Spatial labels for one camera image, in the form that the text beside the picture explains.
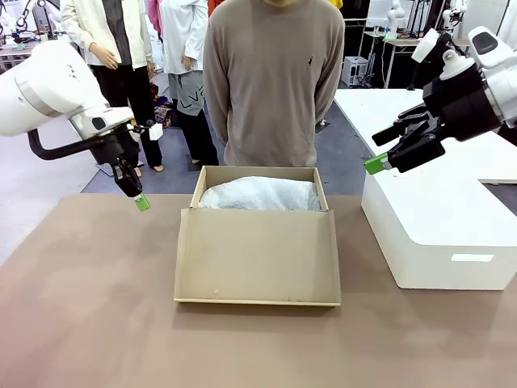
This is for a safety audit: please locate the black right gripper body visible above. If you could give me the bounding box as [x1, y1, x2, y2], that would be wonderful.
[422, 68, 504, 143]

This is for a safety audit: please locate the white tissue wrapping paper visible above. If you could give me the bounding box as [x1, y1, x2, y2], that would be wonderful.
[198, 175, 323, 213]

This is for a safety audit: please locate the colourful cloth pile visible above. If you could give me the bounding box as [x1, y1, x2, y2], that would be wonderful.
[150, 82, 179, 129]

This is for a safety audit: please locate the white label sticker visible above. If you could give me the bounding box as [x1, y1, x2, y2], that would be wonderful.
[451, 253, 495, 263]

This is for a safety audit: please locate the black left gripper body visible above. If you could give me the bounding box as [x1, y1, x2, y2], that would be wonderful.
[100, 135, 135, 169]

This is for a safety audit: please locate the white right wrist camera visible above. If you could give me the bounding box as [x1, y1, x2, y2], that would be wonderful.
[410, 27, 440, 64]

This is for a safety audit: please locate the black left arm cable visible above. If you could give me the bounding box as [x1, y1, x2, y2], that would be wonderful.
[27, 128, 119, 162]

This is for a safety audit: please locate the person in beige sweater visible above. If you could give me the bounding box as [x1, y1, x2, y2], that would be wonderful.
[202, 0, 347, 168]

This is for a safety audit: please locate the pink hanging garment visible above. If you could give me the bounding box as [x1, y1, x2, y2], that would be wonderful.
[145, 0, 163, 42]

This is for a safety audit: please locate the metal frame background table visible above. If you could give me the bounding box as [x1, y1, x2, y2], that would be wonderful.
[362, 23, 426, 91]

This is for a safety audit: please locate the large white block platform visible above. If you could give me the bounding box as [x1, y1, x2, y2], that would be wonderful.
[334, 87, 517, 291]

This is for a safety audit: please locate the mannequin with white shirt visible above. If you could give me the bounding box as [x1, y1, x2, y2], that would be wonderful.
[159, 0, 221, 166]

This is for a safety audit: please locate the brown cardboard shoe box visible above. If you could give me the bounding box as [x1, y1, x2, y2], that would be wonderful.
[173, 164, 343, 310]

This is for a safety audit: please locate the mannequin with cream jacket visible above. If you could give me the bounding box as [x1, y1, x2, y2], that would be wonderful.
[60, 0, 165, 178]

